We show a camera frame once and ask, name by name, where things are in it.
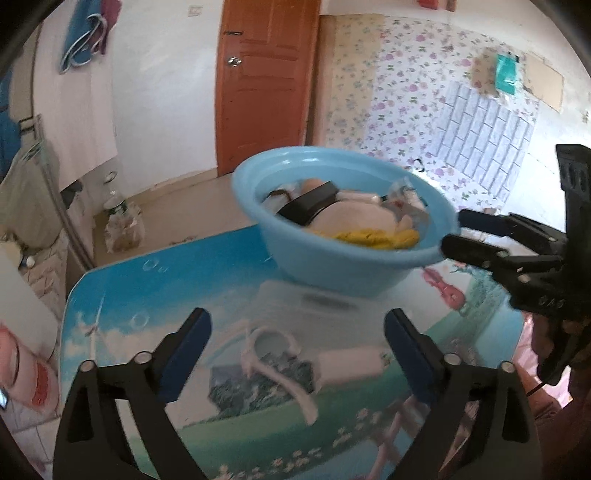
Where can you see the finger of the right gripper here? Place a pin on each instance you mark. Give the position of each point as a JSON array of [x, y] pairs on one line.
[[547, 258], [527, 232]]

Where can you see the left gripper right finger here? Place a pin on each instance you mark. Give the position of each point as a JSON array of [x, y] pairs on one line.
[[419, 357]]

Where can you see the person's right hand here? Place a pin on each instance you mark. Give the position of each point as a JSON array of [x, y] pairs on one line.
[[545, 336]]

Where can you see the clear plastic box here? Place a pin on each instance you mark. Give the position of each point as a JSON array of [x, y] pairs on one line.
[[318, 321]]

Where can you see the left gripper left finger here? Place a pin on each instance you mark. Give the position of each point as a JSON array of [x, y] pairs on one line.
[[178, 352]]

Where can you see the teal paper bag on wall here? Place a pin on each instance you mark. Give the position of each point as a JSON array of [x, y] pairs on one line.
[[506, 74]]

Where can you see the light blue plastic basin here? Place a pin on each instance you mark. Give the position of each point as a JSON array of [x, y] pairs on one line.
[[330, 264]]

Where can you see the white charger with cable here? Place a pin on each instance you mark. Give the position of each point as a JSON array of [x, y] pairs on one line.
[[302, 379]]

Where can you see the grey tote bag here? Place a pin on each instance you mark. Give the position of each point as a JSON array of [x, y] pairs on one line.
[[27, 209]]

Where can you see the black men's lotion bottle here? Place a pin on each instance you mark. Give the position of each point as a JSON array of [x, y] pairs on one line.
[[304, 208]]

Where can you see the glass jar on floor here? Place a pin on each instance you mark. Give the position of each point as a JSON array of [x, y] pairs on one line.
[[124, 229]]

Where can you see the blue towel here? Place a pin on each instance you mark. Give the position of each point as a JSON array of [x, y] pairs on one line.
[[85, 35]]

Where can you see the maroon towel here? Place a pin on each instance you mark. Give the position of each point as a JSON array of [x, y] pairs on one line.
[[110, 10]]

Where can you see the rabbit plush yellow mesh dress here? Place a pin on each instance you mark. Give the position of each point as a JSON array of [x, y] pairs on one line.
[[365, 224]]

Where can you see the brown wooden door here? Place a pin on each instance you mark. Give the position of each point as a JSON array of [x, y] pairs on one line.
[[265, 55]]

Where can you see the clear plastic bottle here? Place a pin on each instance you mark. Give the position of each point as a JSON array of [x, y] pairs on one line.
[[403, 200]]

